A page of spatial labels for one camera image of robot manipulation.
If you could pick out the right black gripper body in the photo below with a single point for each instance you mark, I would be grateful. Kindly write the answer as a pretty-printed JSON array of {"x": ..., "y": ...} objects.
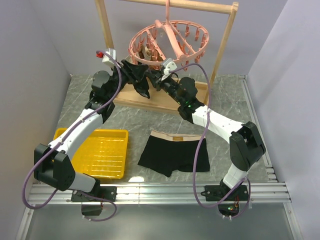
[{"x": 168, "y": 85}]

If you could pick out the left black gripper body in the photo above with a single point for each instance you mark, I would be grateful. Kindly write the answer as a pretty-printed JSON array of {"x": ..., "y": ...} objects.
[{"x": 127, "y": 77}]

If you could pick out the pink round clip hanger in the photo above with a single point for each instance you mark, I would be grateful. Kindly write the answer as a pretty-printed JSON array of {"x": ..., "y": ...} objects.
[{"x": 187, "y": 39}]

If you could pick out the black underwear beige waistband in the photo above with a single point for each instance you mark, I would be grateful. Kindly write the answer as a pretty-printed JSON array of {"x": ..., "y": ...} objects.
[{"x": 165, "y": 153}]

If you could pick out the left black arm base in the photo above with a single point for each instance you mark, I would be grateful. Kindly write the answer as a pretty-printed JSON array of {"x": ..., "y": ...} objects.
[{"x": 92, "y": 203}]

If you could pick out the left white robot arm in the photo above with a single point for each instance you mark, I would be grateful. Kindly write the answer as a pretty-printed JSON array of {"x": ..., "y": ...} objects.
[{"x": 53, "y": 162}]

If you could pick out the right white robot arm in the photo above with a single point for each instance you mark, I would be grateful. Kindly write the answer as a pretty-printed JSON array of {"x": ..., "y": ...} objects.
[{"x": 246, "y": 146}]

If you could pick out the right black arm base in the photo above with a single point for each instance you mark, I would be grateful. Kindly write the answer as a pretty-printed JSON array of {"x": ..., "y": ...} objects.
[{"x": 239, "y": 198}]

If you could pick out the brown underwear on hanger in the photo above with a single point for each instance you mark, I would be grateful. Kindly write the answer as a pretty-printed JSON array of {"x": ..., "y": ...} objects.
[{"x": 149, "y": 54}]

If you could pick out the wooden hanging rack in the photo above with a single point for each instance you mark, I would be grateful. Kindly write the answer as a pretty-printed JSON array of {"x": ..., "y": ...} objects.
[{"x": 159, "y": 102}]

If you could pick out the yellow plastic tray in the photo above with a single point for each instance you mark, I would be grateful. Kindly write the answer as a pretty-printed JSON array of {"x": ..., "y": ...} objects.
[{"x": 100, "y": 153}]

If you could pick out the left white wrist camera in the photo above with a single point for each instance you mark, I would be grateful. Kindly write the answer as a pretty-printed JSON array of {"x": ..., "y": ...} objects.
[{"x": 108, "y": 56}]

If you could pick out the aluminium mounting rail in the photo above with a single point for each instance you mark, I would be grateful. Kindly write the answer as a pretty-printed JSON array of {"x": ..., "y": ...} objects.
[{"x": 166, "y": 211}]

